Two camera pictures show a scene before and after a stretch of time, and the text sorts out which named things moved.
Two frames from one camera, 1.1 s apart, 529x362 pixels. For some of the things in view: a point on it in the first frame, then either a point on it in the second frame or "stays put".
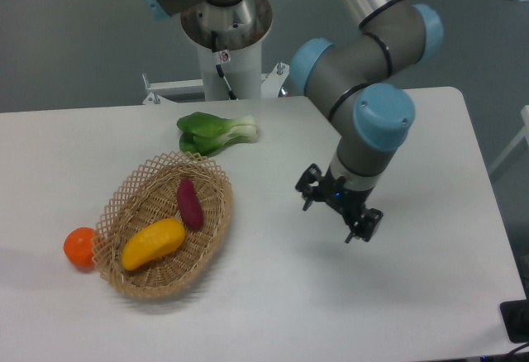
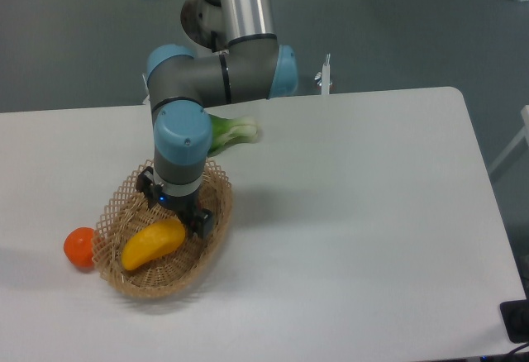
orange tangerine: [78, 246] stays put
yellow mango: [152, 242] stays put
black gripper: [347, 201] to [188, 207]
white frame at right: [524, 132] stays put
